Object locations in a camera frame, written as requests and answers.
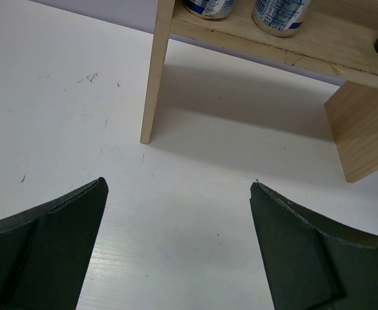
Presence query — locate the wooden three-tier shelf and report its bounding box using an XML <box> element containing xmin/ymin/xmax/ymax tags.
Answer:
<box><xmin>140</xmin><ymin>1</ymin><xmax>378</xmax><ymax>183</ymax></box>

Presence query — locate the silver can red tab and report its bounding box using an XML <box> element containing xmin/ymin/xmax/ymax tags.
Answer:
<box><xmin>252</xmin><ymin>0</ymin><xmax>313</xmax><ymax>37</ymax></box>

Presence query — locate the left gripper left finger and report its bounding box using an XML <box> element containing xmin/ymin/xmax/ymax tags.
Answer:
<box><xmin>0</xmin><ymin>178</ymin><xmax>109</xmax><ymax>309</ymax></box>

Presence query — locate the blue silver energy can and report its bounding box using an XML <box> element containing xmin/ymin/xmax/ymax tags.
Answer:
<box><xmin>182</xmin><ymin>0</ymin><xmax>235</xmax><ymax>20</ymax></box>

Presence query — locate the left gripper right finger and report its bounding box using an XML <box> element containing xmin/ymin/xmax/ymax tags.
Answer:
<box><xmin>250</xmin><ymin>181</ymin><xmax>378</xmax><ymax>309</ymax></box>

